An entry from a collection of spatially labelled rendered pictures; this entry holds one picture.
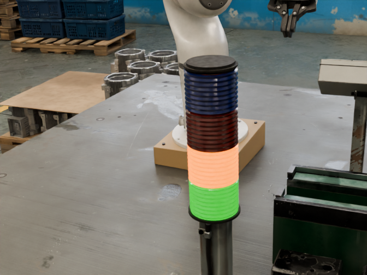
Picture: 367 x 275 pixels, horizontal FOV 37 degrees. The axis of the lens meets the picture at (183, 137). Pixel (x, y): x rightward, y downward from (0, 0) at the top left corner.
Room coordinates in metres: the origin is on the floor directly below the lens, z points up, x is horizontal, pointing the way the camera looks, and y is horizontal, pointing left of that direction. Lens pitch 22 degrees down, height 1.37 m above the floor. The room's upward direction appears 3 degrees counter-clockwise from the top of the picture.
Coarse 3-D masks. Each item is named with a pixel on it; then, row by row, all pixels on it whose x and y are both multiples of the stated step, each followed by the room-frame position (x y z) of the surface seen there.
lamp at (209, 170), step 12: (192, 156) 0.56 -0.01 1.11; (204, 156) 0.55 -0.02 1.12; (216, 156) 0.55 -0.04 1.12; (228, 156) 0.56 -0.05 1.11; (192, 168) 0.57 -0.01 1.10; (204, 168) 0.55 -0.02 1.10; (216, 168) 0.55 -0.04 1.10; (228, 168) 0.56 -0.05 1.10; (192, 180) 0.57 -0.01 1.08; (204, 180) 0.55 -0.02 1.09; (216, 180) 0.55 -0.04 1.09; (228, 180) 0.56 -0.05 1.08
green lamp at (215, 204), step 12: (192, 192) 0.57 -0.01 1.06; (204, 192) 0.55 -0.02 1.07; (216, 192) 0.55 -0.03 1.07; (228, 192) 0.56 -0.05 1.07; (192, 204) 0.57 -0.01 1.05; (204, 204) 0.55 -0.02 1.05; (216, 204) 0.55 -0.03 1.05; (228, 204) 0.56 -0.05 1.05; (204, 216) 0.55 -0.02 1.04; (216, 216) 0.55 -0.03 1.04; (228, 216) 0.56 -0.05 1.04
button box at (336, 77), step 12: (324, 60) 1.06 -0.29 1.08; (336, 60) 1.05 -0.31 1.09; (348, 60) 1.04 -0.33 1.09; (324, 72) 1.04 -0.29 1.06; (336, 72) 1.03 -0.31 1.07; (348, 72) 1.02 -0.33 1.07; (360, 72) 1.02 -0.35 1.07; (324, 84) 1.04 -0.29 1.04; (336, 84) 1.02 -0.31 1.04; (348, 84) 1.01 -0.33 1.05; (360, 84) 1.00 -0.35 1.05; (348, 96) 1.06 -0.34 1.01
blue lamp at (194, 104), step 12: (228, 72) 0.60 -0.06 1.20; (192, 84) 0.56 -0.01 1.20; (204, 84) 0.55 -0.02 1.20; (216, 84) 0.55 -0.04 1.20; (228, 84) 0.56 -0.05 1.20; (192, 96) 0.56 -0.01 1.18; (204, 96) 0.55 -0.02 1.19; (216, 96) 0.55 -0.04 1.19; (228, 96) 0.56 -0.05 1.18; (192, 108) 0.56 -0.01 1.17; (204, 108) 0.55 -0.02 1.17; (216, 108) 0.55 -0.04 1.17; (228, 108) 0.56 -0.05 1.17
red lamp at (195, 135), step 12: (192, 120) 0.56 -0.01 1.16; (204, 120) 0.55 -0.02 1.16; (216, 120) 0.55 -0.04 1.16; (228, 120) 0.56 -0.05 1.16; (192, 132) 0.56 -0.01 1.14; (204, 132) 0.55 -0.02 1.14; (216, 132) 0.55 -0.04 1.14; (228, 132) 0.56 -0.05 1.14; (192, 144) 0.56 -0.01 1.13; (204, 144) 0.55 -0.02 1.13; (216, 144) 0.55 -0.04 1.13; (228, 144) 0.56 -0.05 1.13
